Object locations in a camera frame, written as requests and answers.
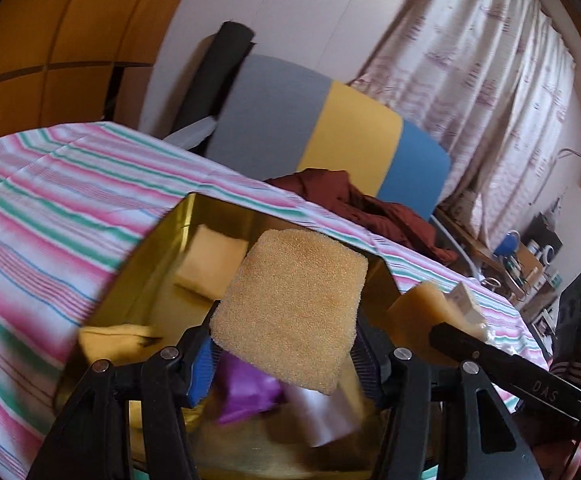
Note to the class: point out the dark red jacket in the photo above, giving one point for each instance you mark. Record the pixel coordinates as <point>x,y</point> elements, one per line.
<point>395,225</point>

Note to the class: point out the striped pink green tablecloth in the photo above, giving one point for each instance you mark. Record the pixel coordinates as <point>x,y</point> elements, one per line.
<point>70,185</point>

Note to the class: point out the wooden cabinet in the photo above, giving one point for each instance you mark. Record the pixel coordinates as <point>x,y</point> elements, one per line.
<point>45,20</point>

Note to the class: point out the smooth yellow sponge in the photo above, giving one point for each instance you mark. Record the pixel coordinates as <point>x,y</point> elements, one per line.
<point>420,310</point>

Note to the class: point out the cream cardboard box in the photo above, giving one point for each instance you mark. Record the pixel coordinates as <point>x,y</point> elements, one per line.
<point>465,305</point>

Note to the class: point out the coarse orange sponge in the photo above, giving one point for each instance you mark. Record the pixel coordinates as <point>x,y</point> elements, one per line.
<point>290,310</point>

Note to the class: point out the patterned white curtain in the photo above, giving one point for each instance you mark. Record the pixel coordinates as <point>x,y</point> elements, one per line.
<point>470,85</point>

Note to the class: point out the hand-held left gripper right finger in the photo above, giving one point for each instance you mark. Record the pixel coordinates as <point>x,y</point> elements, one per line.
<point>365,365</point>

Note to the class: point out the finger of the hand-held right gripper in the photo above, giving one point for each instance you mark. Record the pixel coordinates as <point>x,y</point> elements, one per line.
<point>520,380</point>

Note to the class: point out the blue globe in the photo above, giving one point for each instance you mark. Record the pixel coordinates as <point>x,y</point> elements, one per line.
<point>506,245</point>

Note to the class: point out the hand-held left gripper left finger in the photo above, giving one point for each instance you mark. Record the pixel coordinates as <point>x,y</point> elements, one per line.
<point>200,370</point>

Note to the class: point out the grey yellow blue chair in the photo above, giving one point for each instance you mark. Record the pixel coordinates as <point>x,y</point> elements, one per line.
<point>280,105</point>

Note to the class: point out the black rolled mat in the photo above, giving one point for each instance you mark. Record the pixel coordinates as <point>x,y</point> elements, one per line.
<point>220,70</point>

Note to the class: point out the gold metal tin box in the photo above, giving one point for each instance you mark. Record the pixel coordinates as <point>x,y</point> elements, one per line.
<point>170,260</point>

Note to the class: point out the cluttered wooden desk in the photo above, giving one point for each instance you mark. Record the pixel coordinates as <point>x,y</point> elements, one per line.
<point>520,270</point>

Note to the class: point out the purple packet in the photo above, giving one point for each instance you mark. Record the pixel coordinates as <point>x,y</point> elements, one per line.
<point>245,390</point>

